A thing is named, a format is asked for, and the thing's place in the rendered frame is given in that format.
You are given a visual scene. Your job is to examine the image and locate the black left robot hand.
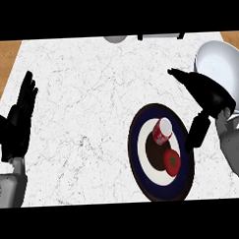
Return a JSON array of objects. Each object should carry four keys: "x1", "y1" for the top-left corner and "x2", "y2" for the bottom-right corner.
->
[{"x1": 0, "y1": 70, "x2": 42, "y2": 164}]

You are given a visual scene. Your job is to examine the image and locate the red tomato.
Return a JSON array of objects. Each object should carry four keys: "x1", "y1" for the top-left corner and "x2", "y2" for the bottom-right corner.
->
[{"x1": 161, "y1": 148, "x2": 182, "y2": 179}]

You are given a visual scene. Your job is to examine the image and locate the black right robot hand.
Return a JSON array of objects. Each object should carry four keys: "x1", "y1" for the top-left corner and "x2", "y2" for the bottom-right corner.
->
[{"x1": 166, "y1": 65, "x2": 239, "y2": 154}]

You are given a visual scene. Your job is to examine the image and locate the grey round object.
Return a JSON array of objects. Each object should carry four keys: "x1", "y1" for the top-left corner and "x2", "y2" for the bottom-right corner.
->
[{"x1": 103, "y1": 35, "x2": 129, "y2": 45}]

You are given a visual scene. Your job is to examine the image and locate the red and white can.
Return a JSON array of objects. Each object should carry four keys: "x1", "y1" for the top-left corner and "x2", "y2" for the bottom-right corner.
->
[{"x1": 150, "y1": 116, "x2": 175, "y2": 147}]

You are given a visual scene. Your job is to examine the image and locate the dark blue and white plate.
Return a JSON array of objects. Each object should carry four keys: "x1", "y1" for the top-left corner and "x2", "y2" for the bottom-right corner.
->
[{"x1": 125, "y1": 100, "x2": 197, "y2": 204}]

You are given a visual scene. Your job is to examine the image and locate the pale appliance with black legs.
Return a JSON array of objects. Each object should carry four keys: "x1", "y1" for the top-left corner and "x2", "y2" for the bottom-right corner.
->
[{"x1": 136, "y1": 33, "x2": 187, "y2": 42}]

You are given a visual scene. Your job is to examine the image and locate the white bowl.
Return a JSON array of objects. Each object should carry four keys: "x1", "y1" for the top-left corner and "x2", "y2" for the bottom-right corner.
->
[{"x1": 192, "y1": 38, "x2": 239, "y2": 117}]

